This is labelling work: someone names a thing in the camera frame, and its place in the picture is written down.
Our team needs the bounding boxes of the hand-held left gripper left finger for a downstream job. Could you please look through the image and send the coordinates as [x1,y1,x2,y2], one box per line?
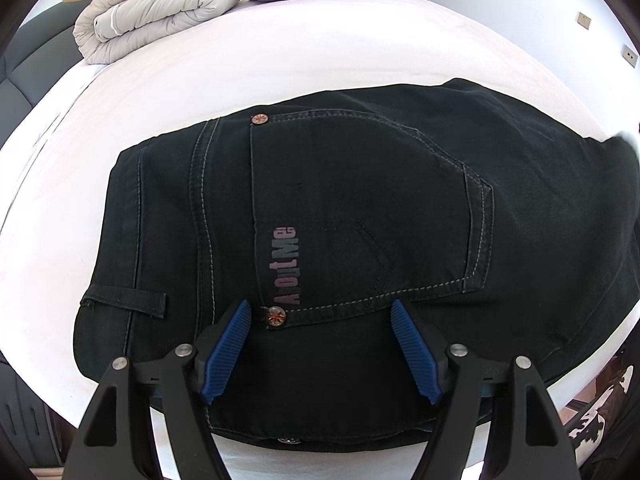
[65,299,252,480]

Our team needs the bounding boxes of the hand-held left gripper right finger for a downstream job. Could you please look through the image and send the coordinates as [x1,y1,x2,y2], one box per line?
[390,299,583,480]

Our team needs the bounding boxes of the black pants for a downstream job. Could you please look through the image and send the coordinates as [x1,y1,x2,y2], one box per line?
[73,77,640,413]

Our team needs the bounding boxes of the black white patterned cloth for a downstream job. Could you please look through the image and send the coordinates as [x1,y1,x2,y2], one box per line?
[575,365,636,471]

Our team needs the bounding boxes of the white bed mattress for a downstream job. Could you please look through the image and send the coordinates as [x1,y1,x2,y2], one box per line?
[0,0,626,480]

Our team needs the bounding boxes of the folded beige duvet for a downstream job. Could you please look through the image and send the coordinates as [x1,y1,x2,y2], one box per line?
[72,0,251,66]

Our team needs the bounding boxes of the grey padded headboard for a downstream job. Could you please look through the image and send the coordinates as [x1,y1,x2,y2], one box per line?
[0,0,83,156]

